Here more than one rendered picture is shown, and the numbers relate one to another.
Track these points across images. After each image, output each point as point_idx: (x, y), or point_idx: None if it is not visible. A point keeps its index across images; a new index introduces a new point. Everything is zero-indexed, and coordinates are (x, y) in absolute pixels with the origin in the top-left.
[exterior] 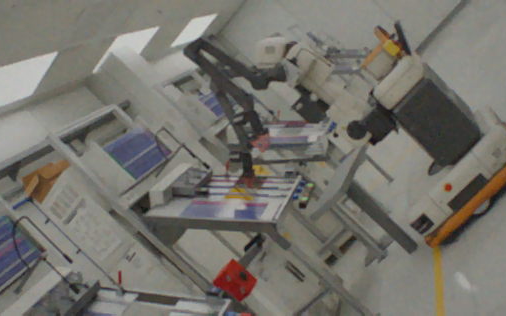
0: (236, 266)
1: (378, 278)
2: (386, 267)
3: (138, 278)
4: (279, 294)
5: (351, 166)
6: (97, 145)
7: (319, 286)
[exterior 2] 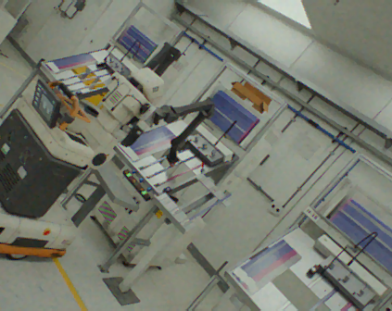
0: None
1: (88, 245)
2: (86, 250)
3: None
4: None
5: (97, 170)
6: (217, 83)
7: (122, 225)
